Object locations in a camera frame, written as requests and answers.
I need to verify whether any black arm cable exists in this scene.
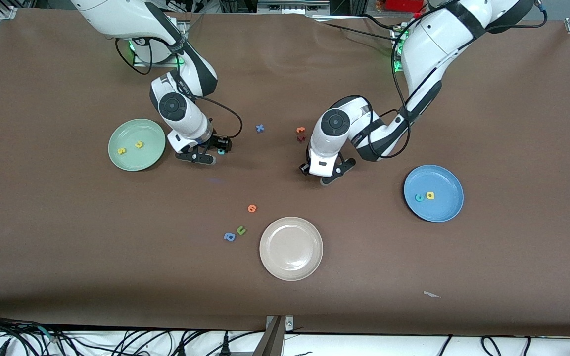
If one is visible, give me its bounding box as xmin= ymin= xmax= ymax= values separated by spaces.
xmin=354 ymin=0 xmax=548 ymax=161
xmin=115 ymin=37 xmax=243 ymax=141

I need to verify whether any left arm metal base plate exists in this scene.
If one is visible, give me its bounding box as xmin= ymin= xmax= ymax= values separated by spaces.
xmin=391 ymin=25 xmax=409 ymax=74

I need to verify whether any green plate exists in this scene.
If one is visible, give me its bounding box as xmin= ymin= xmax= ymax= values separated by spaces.
xmin=108 ymin=118 xmax=166 ymax=172

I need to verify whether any blue plate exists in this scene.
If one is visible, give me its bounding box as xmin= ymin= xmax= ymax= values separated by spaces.
xmin=404 ymin=165 xmax=464 ymax=223

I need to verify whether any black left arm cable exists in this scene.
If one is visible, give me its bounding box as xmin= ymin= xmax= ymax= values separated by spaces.
xmin=354 ymin=0 xmax=548 ymax=161

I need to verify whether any black base cable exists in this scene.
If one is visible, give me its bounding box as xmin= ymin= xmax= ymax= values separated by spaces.
xmin=315 ymin=14 xmax=400 ymax=43

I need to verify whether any red box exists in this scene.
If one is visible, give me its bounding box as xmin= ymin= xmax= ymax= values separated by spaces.
xmin=385 ymin=0 xmax=427 ymax=11

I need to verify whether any beige plate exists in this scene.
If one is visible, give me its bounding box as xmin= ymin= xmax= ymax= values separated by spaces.
xmin=259 ymin=217 xmax=324 ymax=281

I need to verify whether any metal table edge bracket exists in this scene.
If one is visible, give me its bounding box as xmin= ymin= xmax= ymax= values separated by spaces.
xmin=253 ymin=315 xmax=294 ymax=356

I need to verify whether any grey metal rail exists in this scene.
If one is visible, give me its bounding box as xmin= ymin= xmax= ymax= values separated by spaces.
xmin=257 ymin=0 xmax=330 ymax=15

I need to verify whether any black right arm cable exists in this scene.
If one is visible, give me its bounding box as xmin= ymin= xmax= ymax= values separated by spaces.
xmin=115 ymin=37 xmax=243 ymax=141

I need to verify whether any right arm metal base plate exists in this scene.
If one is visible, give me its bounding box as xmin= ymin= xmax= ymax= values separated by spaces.
xmin=133 ymin=37 xmax=189 ymax=68

